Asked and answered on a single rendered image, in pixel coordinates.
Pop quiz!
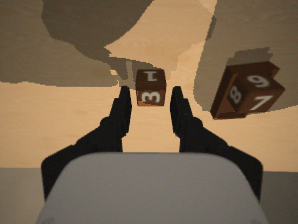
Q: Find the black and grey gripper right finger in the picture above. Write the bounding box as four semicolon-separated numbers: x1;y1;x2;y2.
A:
170;86;263;203

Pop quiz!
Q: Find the brown number cube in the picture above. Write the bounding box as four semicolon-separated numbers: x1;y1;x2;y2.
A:
227;74;286;114
135;69;167;107

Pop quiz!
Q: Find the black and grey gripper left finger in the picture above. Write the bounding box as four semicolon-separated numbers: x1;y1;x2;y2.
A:
41;86;132;201

